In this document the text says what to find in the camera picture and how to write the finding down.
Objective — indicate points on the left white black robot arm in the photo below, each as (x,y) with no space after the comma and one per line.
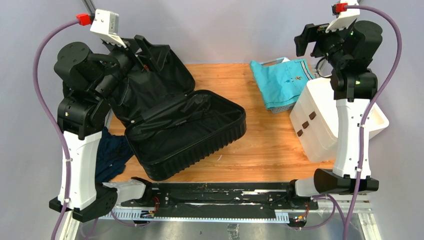
(81,116)

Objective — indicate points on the light blue plastic basket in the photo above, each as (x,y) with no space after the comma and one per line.
(285,107)

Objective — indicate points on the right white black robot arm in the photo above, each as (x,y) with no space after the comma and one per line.
(350,52)

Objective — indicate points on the left aluminium frame post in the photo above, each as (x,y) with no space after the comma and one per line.
(90,6)

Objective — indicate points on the black ribbed hard-shell suitcase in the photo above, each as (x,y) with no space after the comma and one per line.
(169,125)

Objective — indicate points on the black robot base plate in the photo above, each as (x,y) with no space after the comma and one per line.
(234,202)

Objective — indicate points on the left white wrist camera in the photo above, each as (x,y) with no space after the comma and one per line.
(105,25)

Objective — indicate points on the white three-drawer storage unit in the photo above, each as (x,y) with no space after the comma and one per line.
(315,120)

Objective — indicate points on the teal garment with logo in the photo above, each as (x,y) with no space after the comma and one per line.
(282,83)

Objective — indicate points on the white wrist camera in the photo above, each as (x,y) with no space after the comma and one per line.
(344,17)
(105,25)

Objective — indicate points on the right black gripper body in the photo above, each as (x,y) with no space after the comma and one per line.
(329,45)

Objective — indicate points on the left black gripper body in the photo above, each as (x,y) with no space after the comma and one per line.
(127,60)

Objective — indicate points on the dark blue cloth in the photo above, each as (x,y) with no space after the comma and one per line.
(113,153)

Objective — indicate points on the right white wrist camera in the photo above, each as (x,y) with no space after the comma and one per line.
(344,17)

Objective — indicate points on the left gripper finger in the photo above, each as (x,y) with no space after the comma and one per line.
(155,57)
(134,44)

